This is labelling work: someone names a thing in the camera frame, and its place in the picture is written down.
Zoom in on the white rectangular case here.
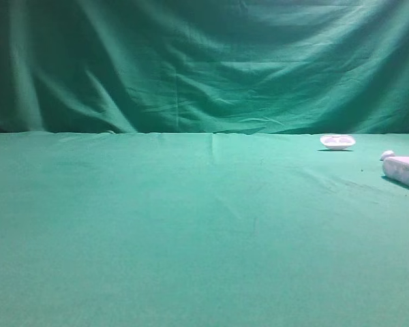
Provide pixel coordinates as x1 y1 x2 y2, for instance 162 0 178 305
382 156 409 186

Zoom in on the green table cloth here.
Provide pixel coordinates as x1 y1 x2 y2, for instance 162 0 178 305
0 132 409 326

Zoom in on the green backdrop cloth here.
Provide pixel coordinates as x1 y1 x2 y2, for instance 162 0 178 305
0 1 409 134

